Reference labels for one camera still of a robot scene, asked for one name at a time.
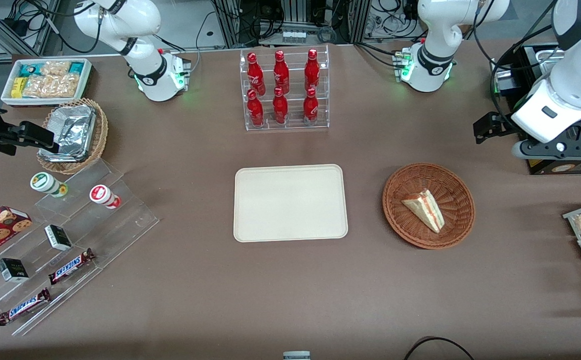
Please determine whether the light wicker basket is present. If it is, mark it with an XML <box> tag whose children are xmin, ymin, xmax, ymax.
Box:
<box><xmin>36</xmin><ymin>98</ymin><xmax>109</xmax><ymax>175</ymax></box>

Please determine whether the snickers chocolate bar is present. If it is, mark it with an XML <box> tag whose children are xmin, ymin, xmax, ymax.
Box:
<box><xmin>0</xmin><ymin>287</ymin><xmax>52</xmax><ymax>327</ymax></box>
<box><xmin>48</xmin><ymin>248</ymin><xmax>96</xmax><ymax>286</ymax></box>

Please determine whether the black hot food display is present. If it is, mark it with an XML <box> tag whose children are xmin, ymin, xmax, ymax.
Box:
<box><xmin>490</xmin><ymin>42</ymin><xmax>581</xmax><ymax>176</ymax></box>

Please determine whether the black floor cable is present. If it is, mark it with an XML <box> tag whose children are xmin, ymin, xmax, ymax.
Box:
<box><xmin>403</xmin><ymin>336</ymin><xmax>476</xmax><ymax>360</ymax></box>

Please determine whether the white rectangular snack bin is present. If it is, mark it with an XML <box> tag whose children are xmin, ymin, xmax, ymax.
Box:
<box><xmin>0</xmin><ymin>57</ymin><xmax>93</xmax><ymax>107</ymax></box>

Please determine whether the clear acrylic stepped shelf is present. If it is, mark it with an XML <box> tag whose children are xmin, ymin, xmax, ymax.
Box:
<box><xmin>0</xmin><ymin>159</ymin><xmax>160</xmax><ymax>337</ymax></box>

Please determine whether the grey power strip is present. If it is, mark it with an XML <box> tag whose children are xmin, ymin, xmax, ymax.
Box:
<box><xmin>279</xmin><ymin>29</ymin><xmax>307</xmax><ymax>45</ymax></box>

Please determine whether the clear acrylic bottle rack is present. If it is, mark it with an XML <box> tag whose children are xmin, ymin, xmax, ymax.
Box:
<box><xmin>239</xmin><ymin>44</ymin><xmax>330</xmax><ymax>132</ymax></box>

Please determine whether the beige plastic tray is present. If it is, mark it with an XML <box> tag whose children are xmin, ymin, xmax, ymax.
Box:
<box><xmin>233</xmin><ymin>164</ymin><xmax>349</xmax><ymax>243</ymax></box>

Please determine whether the brown round wicker basket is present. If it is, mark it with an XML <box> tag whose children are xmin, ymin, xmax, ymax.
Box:
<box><xmin>382</xmin><ymin>162</ymin><xmax>476</xmax><ymax>250</ymax></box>

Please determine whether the small black carton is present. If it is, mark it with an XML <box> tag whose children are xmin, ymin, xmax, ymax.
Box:
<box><xmin>44</xmin><ymin>224</ymin><xmax>73</xmax><ymax>252</ymax></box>
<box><xmin>0</xmin><ymin>258</ymin><xmax>30</xmax><ymax>283</ymax></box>

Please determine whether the red cola bottle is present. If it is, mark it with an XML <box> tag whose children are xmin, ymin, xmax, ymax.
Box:
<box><xmin>246</xmin><ymin>89</ymin><xmax>265</xmax><ymax>127</ymax></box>
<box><xmin>272</xmin><ymin>50</ymin><xmax>290</xmax><ymax>95</ymax></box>
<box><xmin>303</xmin><ymin>87</ymin><xmax>319</xmax><ymax>124</ymax></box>
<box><xmin>272</xmin><ymin>87</ymin><xmax>289</xmax><ymax>125</ymax></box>
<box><xmin>304</xmin><ymin>48</ymin><xmax>321</xmax><ymax>92</ymax></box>
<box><xmin>246</xmin><ymin>52</ymin><xmax>267</xmax><ymax>97</ymax></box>

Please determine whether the aluminium foil container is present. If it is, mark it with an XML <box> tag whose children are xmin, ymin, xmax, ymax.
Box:
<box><xmin>39</xmin><ymin>104</ymin><xmax>97</xmax><ymax>162</ymax></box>

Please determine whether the red lid yogurt cup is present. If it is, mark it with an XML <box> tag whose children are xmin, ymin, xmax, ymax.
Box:
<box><xmin>89</xmin><ymin>184</ymin><xmax>122</xmax><ymax>210</ymax></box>

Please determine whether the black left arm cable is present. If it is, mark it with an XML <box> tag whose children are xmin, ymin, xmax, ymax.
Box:
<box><xmin>472</xmin><ymin>0</ymin><xmax>564</xmax><ymax>127</ymax></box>

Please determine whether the large clear cracker bag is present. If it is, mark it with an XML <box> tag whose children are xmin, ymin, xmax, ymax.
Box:
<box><xmin>22</xmin><ymin>73</ymin><xmax>80</xmax><ymax>99</ymax></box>

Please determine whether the green lid yogurt cup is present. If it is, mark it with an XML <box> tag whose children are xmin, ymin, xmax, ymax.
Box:
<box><xmin>30</xmin><ymin>171</ymin><xmax>69</xmax><ymax>199</ymax></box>

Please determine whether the small clear cracker bag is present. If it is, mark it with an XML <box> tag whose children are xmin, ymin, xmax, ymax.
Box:
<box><xmin>39</xmin><ymin>60</ymin><xmax>72</xmax><ymax>77</ymax></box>

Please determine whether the triangular sandwich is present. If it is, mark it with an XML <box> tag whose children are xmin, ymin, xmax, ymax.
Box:
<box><xmin>401</xmin><ymin>189</ymin><xmax>445</xmax><ymax>234</ymax></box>

